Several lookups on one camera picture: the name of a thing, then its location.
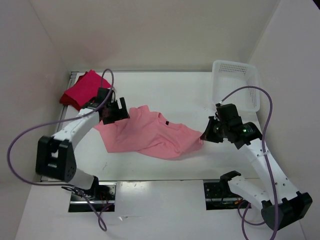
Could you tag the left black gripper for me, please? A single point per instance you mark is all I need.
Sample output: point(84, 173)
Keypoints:
point(121, 113)

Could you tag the white plastic basket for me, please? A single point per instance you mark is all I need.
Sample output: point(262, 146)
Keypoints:
point(228, 76)

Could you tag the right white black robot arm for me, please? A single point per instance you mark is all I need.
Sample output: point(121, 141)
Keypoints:
point(279, 202)

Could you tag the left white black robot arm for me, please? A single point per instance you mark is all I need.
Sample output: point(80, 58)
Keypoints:
point(55, 157)

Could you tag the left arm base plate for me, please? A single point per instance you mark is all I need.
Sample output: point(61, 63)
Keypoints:
point(106, 199)

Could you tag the light pink t shirt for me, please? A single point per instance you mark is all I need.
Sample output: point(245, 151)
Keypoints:
point(151, 134)

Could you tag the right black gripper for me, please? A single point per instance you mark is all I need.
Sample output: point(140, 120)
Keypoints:
point(208, 135)

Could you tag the dark red t shirt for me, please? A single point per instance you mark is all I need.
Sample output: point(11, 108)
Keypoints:
point(67, 100)

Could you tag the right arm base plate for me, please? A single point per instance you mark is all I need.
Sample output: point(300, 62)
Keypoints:
point(214, 199)

